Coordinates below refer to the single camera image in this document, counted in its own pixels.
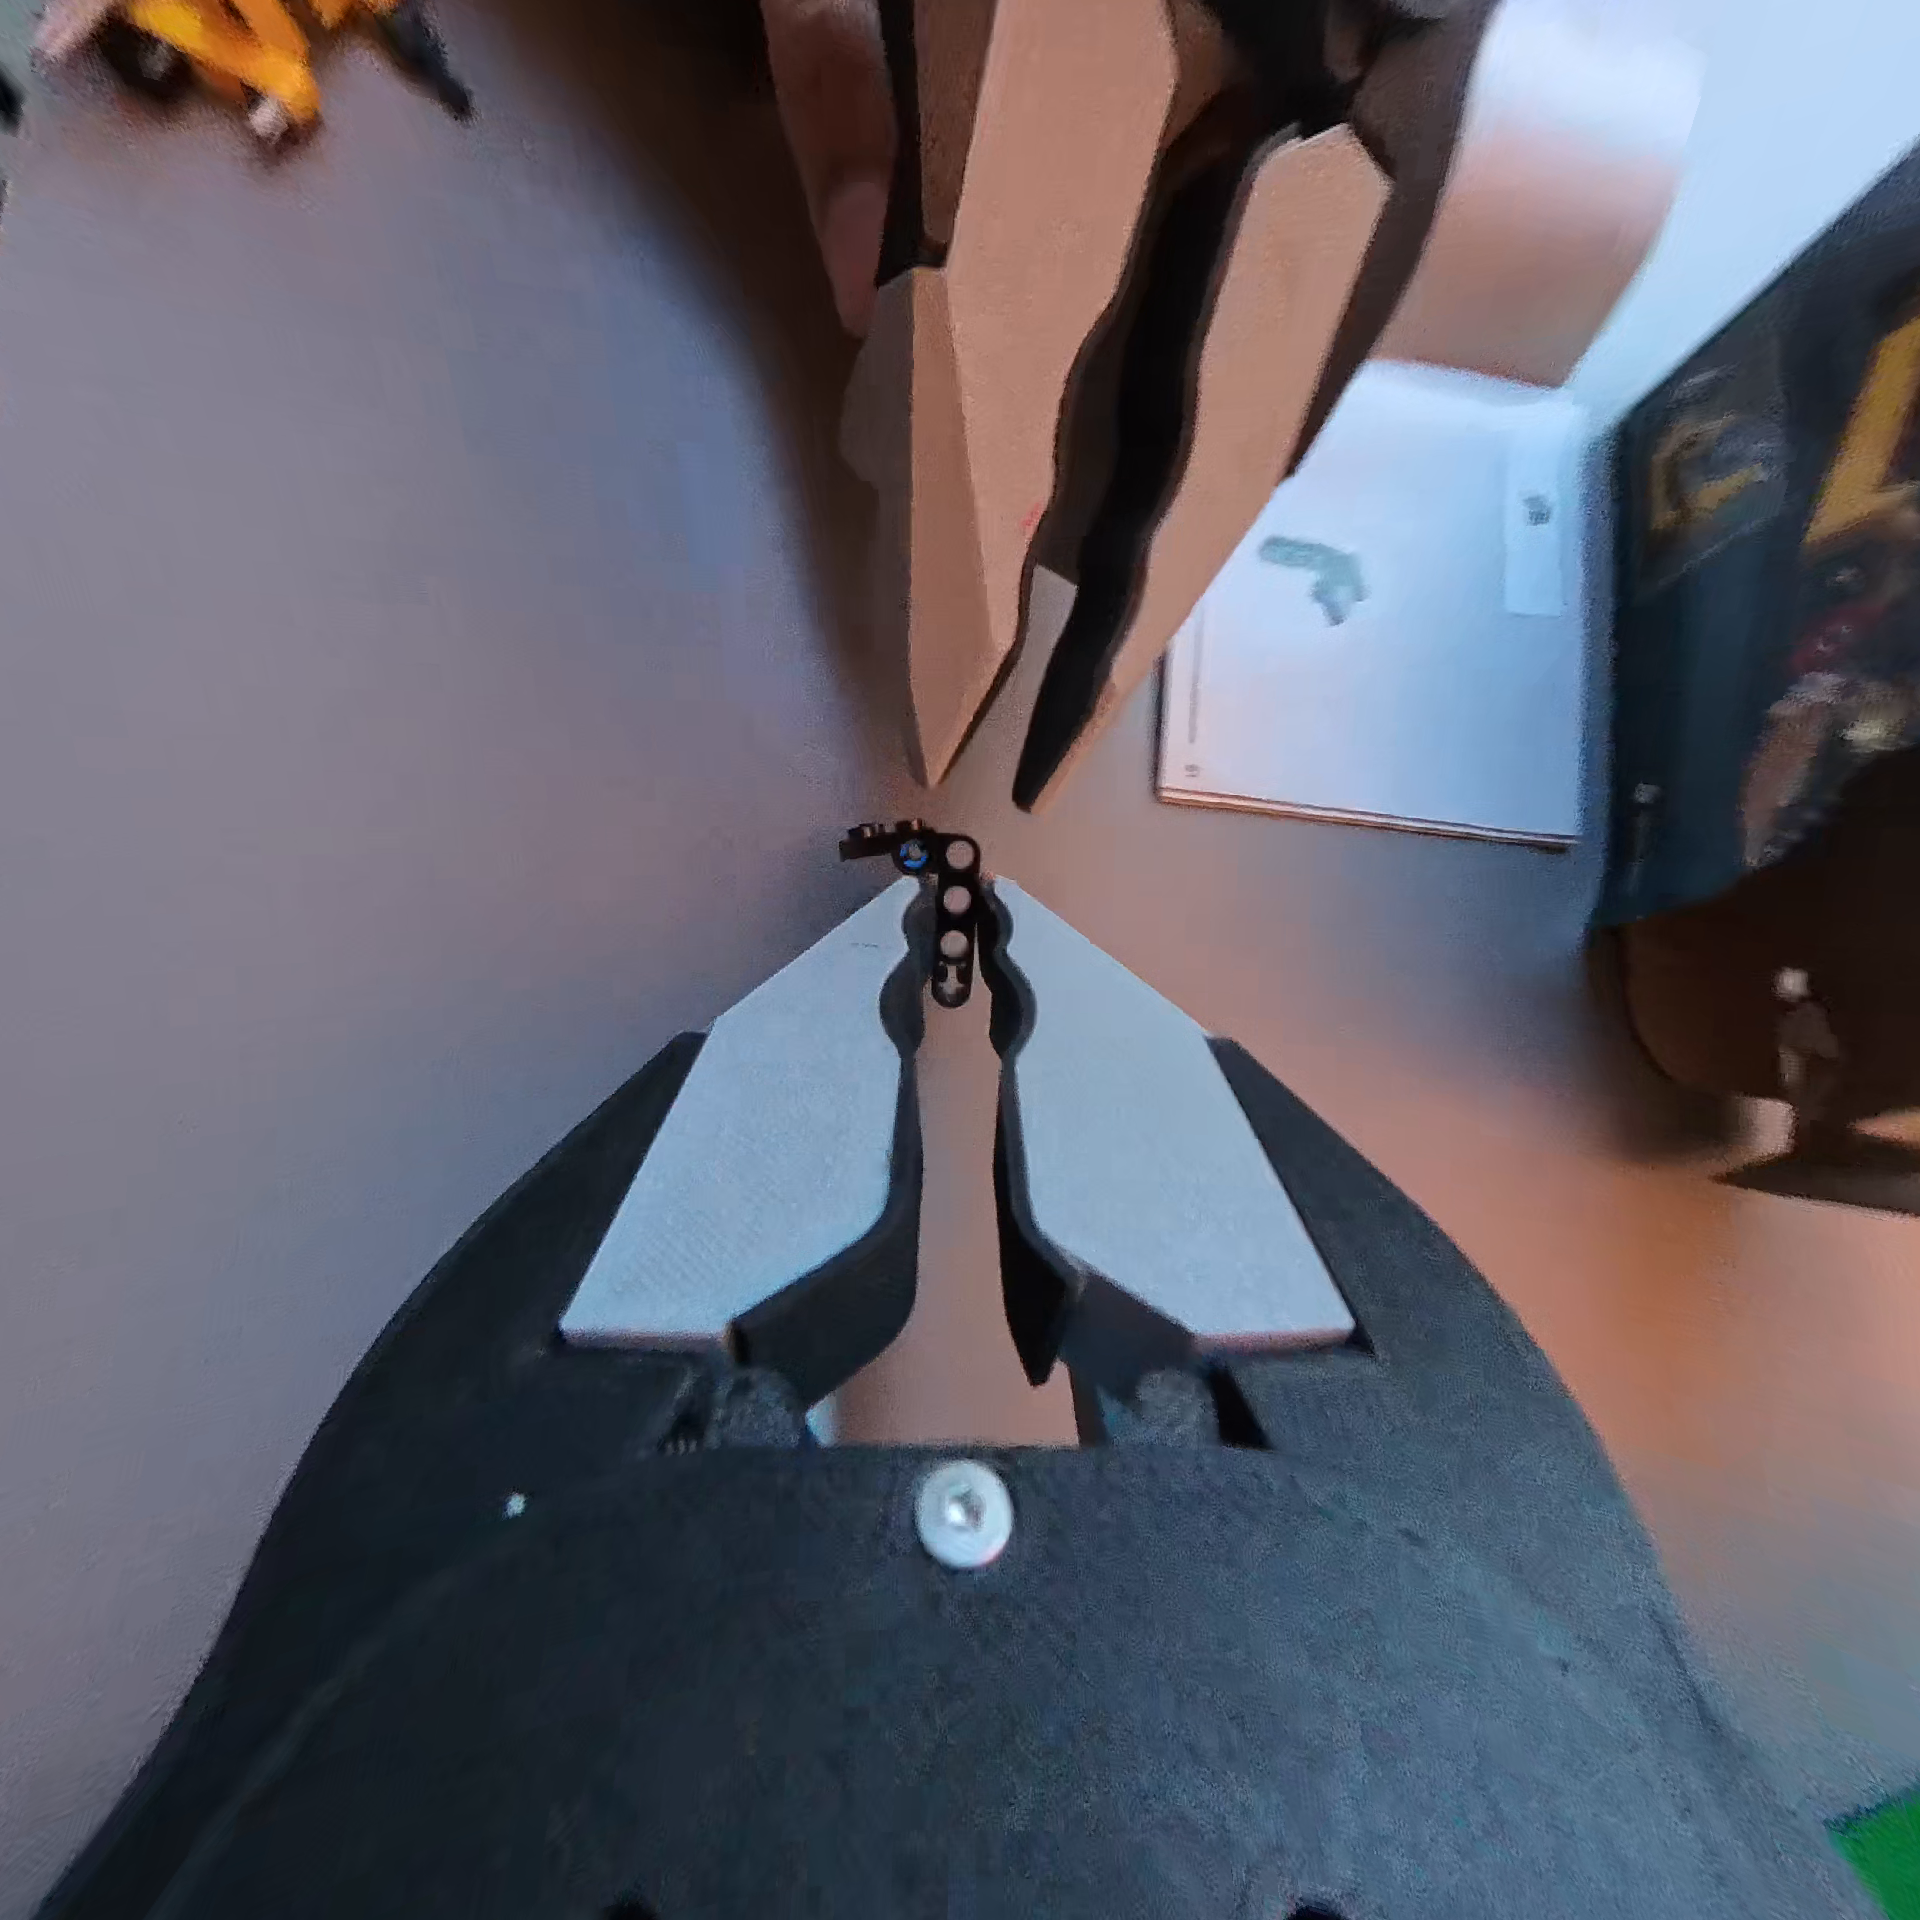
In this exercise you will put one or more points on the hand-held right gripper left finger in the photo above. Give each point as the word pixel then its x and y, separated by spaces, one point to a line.
pixel 750 1184

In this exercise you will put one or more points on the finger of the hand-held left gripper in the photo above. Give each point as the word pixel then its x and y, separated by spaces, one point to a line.
pixel 1035 301
pixel 1261 375

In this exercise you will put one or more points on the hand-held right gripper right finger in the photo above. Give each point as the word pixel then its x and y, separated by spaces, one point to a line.
pixel 1154 1184

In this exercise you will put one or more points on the person's left hand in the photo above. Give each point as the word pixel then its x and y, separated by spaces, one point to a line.
pixel 825 149

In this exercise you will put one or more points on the dark lego set box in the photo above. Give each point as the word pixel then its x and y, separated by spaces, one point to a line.
pixel 1739 599

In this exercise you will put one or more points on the white lego instruction booklet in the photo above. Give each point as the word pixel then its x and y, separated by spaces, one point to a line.
pixel 1410 705

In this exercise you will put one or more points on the green plastic bin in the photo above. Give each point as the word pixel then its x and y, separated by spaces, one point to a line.
pixel 1875 1869

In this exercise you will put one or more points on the black lego beam assembly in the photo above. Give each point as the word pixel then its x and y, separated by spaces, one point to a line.
pixel 955 902

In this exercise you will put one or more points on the yellow lego model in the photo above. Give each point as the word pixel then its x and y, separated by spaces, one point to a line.
pixel 254 45

